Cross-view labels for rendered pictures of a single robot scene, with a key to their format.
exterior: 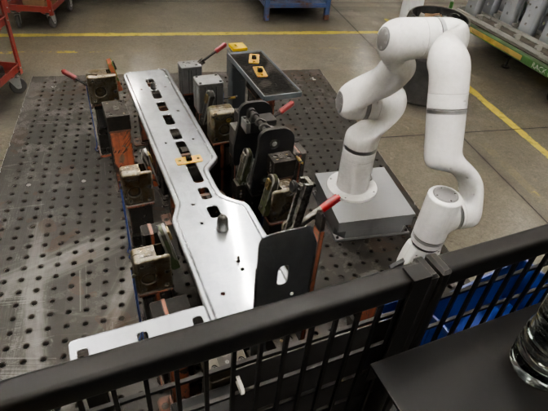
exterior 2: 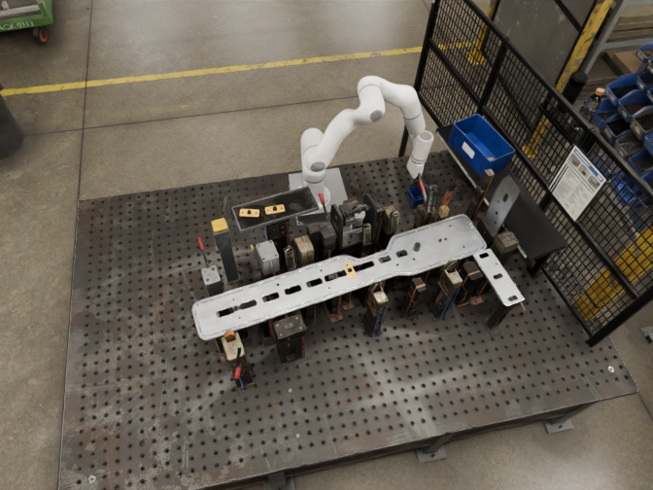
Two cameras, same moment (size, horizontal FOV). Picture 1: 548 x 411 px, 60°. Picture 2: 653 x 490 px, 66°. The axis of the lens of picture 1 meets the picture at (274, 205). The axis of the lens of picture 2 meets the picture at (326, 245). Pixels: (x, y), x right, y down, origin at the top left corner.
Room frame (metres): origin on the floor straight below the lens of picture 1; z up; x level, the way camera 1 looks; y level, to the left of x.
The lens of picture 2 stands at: (1.33, 1.45, 2.97)
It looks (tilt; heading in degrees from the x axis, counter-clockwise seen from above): 57 degrees down; 272
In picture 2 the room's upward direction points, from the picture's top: 3 degrees clockwise
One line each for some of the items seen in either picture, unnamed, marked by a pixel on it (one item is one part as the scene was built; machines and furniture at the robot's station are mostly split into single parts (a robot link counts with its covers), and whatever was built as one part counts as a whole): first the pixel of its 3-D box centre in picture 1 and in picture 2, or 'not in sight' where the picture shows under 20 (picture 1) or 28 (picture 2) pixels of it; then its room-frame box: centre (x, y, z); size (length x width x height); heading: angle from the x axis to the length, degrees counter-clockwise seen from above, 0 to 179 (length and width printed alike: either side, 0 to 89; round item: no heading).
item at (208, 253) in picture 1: (185, 158); (346, 273); (1.27, 0.30, 1.00); 1.38 x 0.22 x 0.02; 26
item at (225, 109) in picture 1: (219, 155); (304, 266); (1.47, 0.22, 0.89); 0.13 x 0.11 x 0.38; 116
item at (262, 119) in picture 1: (259, 181); (351, 235); (1.26, 0.06, 0.94); 0.18 x 0.13 x 0.49; 26
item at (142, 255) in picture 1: (155, 298); (444, 293); (0.80, 0.29, 0.87); 0.12 x 0.09 x 0.35; 116
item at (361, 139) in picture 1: (375, 116); (313, 154); (1.48, -0.31, 1.10); 0.19 x 0.12 x 0.24; 103
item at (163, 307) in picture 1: (174, 343); (464, 285); (0.69, 0.21, 0.84); 0.11 x 0.10 x 0.28; 116
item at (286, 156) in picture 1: (276, 212); (372, 230); (1.15, -0.01, 0.91); 0.07 x 0.05 x 0.42; 116
